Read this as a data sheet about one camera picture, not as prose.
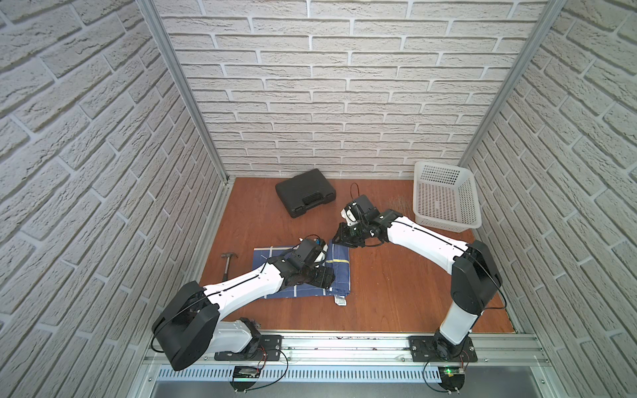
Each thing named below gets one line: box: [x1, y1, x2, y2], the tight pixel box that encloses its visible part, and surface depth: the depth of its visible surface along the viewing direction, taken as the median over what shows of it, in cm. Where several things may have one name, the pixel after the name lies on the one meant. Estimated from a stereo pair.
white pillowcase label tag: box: [334, 295, 347, 306], surface depth 83 cm
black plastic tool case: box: [275, 168, 336, 219], surface depth 111 cm
